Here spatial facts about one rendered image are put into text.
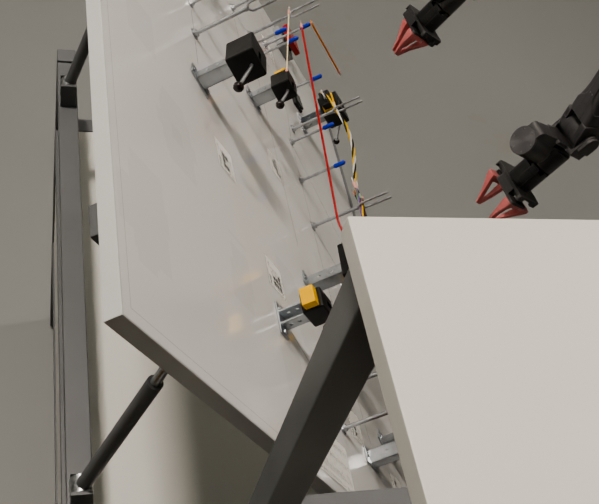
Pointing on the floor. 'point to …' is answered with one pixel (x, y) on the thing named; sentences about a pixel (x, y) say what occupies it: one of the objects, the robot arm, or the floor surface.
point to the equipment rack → (476, 363)
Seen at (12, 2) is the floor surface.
